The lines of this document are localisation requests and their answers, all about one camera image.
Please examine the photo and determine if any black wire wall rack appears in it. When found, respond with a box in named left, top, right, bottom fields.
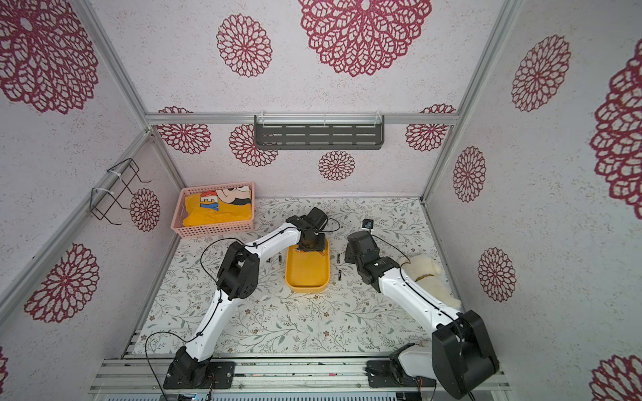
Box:
left=89, top=158, right=151, bottom=227

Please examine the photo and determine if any yellow printed cloth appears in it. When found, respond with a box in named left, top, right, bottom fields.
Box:
left=183, top=185, right=252, bottom=227

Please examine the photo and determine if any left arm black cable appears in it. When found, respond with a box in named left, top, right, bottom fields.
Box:
left=144, top=216, right=342, bottom=401

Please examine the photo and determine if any pink plastic basket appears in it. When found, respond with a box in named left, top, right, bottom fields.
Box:
left=171, top=181, right=255, bottom=238

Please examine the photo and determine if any yellow plastic storage box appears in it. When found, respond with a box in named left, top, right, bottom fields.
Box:
left=285, top=240, right=331, bottom=293

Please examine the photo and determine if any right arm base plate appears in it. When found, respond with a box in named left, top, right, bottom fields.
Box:
left=364, top=359, right=436, bottom=389

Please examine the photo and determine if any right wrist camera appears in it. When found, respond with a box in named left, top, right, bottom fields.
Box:
left=361, top=218, right=374, bottom=232

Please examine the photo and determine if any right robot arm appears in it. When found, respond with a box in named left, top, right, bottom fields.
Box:
left=345, top=231, right=500, bottom=399

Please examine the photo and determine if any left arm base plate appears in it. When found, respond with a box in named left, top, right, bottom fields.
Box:
left=162, top=361, right=237, bottom=390

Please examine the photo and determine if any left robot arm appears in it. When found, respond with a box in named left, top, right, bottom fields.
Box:
left=177, top=207, right=331, bottom=363

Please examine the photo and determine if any white plush toy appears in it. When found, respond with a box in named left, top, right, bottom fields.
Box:
left=402, top=255, right=461, bottom=310

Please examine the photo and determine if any aluminium front rail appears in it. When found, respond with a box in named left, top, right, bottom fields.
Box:
left=89, top=355, right=513, bottom=394

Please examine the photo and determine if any grey wall shelf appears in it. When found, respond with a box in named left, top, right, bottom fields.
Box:
left=253, top=115, right=385, bottom=150

